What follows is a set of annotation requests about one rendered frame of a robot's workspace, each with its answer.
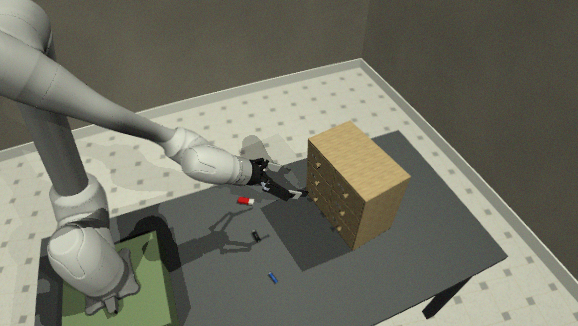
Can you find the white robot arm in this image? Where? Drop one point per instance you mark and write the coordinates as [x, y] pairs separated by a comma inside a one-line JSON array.
[[85, 256]]

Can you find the wooden drawer front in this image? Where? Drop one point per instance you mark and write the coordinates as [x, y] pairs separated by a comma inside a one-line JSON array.
[[342, 209], [354, 201], [316, 196], [320, 163], [319, 182], [344, 230]]

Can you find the small wooden chest of drawers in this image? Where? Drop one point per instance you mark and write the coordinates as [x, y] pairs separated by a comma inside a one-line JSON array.
[[373, 175]]

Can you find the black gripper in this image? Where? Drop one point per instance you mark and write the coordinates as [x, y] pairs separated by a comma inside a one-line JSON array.
[[260, 177]]

